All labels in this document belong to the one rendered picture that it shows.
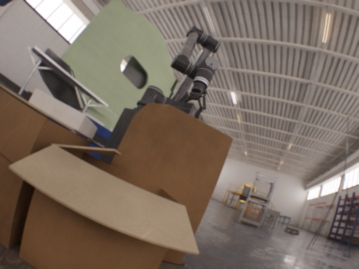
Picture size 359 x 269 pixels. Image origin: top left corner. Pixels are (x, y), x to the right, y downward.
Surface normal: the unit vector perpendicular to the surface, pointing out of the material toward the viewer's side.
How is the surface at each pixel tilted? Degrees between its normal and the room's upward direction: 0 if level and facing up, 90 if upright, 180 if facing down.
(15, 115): 90
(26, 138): 90
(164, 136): 90
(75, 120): 90
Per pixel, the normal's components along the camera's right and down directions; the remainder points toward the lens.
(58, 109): 0.27, -0.14
